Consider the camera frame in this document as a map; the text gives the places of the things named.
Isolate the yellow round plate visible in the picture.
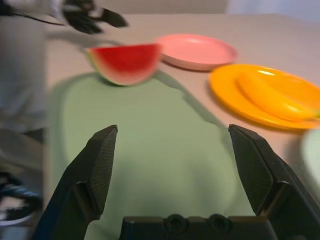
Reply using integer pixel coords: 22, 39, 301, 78
208, 63, 320, 132

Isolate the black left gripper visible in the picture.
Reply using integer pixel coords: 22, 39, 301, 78
61, 0, 129, 35

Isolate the light green round plate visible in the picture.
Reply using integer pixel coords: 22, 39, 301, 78
301, 128, 320, 186

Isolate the pink round plate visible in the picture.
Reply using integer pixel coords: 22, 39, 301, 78
154, 33, 238, 72

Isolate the long black left camera cable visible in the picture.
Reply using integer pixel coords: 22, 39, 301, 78
13, 12, 66, 27

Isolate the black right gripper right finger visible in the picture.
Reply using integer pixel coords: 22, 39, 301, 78
227, 123, 320, 240

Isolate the green cutting board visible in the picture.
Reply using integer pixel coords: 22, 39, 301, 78
47, 71, 256, 240

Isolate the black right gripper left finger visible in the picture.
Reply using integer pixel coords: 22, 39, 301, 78
32, 124, 118, 240

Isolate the yellow banana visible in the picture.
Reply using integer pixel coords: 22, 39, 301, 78
236, 71, 320, 123

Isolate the red watermelon slice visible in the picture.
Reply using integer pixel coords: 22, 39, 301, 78
84, 43, 162, 87

